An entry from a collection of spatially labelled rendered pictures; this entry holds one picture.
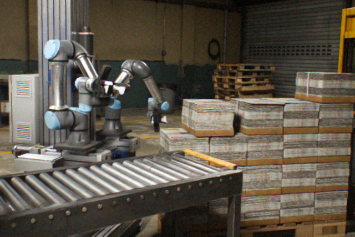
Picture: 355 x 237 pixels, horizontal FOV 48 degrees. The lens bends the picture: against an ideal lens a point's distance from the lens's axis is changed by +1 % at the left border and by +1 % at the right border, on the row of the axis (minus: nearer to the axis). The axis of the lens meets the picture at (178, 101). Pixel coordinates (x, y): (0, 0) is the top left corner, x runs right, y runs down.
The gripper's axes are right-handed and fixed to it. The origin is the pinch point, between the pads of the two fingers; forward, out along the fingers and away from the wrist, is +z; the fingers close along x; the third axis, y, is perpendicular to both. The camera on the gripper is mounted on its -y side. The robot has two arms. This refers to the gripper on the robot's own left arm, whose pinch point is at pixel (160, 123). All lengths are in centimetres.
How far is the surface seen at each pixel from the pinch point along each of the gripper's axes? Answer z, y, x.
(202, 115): 46, 13, 19
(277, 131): 47, 1, 77
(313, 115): 47, 12, 107
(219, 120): 47, 9, 32
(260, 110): 46, 16, 64
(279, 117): 46, 10, 80
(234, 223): 123, -32, 10
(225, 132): 48, 1, 36
